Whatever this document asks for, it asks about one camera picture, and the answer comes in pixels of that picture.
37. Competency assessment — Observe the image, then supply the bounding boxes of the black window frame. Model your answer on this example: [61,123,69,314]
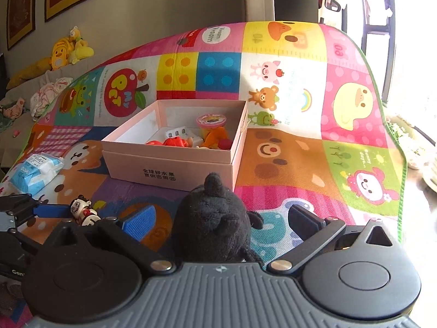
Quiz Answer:
[341,0,398,105]

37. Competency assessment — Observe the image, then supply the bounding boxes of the colourful cartoon play mat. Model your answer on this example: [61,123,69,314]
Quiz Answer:
[0,20,408,328]

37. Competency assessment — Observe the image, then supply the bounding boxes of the pink slime cup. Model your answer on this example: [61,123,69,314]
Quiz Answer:
[196,113,228,137]

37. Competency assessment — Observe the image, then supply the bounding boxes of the pink white crumpled clothes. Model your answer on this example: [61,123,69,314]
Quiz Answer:
[30,77,74,117]

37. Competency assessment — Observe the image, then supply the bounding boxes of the white plastic handle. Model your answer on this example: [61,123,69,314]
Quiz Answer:
[319,0,345,24]

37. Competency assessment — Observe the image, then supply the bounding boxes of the green potted plant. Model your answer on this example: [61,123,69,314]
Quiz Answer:
[387,114,429,171]

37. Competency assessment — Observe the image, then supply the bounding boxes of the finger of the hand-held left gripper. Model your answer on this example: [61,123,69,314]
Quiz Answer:
[14,194,72,228]
[3,232,43,257]

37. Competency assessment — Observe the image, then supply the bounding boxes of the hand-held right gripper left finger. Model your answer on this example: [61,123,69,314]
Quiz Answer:
[49,204,175,274]

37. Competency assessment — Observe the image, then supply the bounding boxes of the small doll on sofa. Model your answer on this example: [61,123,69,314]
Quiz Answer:
[2,97,26,118]

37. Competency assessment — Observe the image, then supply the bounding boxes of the pink cardboard box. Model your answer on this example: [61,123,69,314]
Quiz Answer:
[101,100,249,165]

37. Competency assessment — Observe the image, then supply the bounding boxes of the orange plastic toy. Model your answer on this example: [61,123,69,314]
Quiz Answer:
[203,127,236,150]

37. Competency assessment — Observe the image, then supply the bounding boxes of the tall red gold picture frame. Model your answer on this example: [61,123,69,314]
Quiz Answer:
[6,0,37,50]

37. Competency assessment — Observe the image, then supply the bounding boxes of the toy figure keychain with bell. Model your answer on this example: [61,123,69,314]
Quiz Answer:
[69,195,102,227]

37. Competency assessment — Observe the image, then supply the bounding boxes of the green cloth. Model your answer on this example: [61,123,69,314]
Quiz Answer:
[0,109,17,130]

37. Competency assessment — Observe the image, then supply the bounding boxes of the black plush toy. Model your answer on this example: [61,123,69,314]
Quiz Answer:
[171,172,265,265]

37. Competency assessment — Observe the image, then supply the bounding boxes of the long yellow pillow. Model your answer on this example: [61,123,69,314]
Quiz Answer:
[7,58,53,89]

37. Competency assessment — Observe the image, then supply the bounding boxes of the beige sofa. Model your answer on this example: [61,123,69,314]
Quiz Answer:
[0,53,113,165]

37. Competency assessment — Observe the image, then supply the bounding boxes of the blue white wet wipes pack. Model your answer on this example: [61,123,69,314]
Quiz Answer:
[8,152,65,195]

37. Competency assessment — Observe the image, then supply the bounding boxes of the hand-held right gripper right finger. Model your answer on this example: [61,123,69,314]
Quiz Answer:
[266,204,395,276]

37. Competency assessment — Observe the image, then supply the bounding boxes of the yellow green plush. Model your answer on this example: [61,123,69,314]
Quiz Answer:
[70,39,94,64]

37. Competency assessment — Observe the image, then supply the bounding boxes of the round red plastic toy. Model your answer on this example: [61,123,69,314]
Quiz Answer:
[162,136,188,148]

